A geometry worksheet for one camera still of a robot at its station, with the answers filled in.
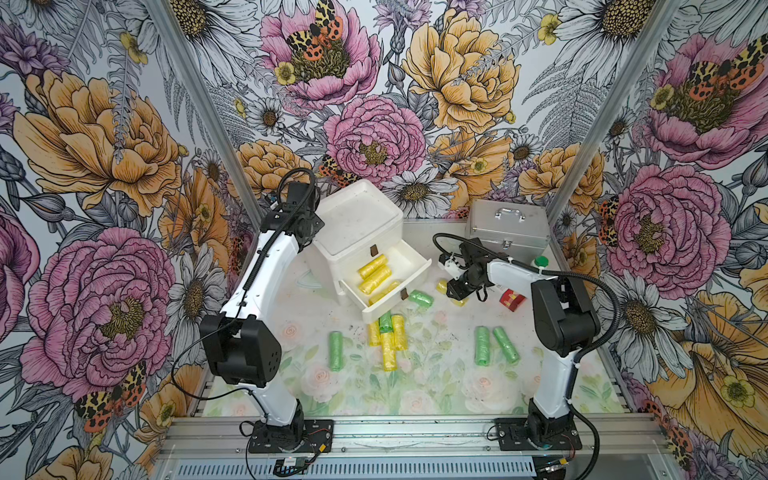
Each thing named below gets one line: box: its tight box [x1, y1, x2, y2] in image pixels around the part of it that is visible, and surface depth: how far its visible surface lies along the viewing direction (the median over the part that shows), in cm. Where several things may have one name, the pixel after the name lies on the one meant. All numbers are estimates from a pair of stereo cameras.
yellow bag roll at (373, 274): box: [358, 257, 392, 295], surface depth 96 cm
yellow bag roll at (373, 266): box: [357, 254, 388, 279], surface depth 96 cm
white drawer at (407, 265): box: [338, 240, 432, 323], surface depth 93 cm
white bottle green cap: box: [533, 255, 549, 269], surface depth 99 cm
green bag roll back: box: [408, 289, 435, 309], surface depth 99 cm
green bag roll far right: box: [493, 326, 521, 364], surface depth 89 cm
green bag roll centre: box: [378, 311, 394, 334], surface depth 93 cm
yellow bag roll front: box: [381, 332, 398, 372], surface depth 88 cm
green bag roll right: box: [475, 325, 491, 367], surface depth 90 cm
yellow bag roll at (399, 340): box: [391, 314, 408, 351], surface depth 92 cm
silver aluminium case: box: [467, 199, 550, 261], surface depth 103 cm
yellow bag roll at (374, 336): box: [368, 320, 382, 347], surface depth 91 cm
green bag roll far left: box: [329, 331, 343, 372], surface depth 89 cm
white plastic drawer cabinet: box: [312, 179, 404, 305], surface depth 91 cm
